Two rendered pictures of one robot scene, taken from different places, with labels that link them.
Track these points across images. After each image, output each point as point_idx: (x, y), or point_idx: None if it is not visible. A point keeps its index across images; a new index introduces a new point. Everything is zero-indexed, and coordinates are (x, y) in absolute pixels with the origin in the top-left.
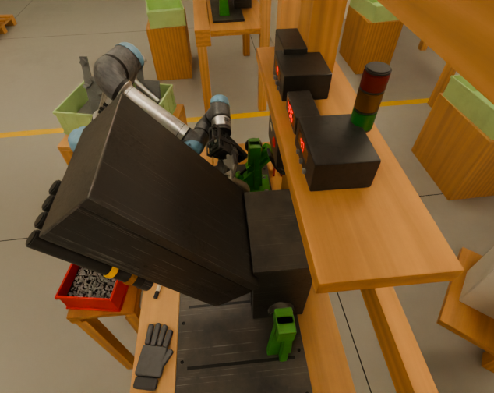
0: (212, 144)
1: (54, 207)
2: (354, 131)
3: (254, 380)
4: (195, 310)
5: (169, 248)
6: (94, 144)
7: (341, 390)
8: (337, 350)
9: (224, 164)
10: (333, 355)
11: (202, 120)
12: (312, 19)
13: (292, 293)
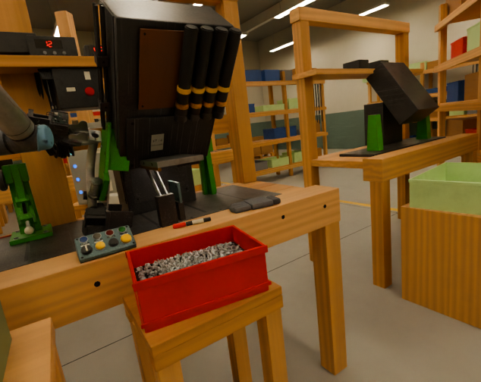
0: (57, 118)
1: (213, 20)
2: None
3: (233, 192)
4: (206, 210)
5: None
6: (161, 6)
7: (216, 188)
8: (196, 192)
9: (86, 122)
10: (200, 192)
11: None
12: (29, 18)
13: None
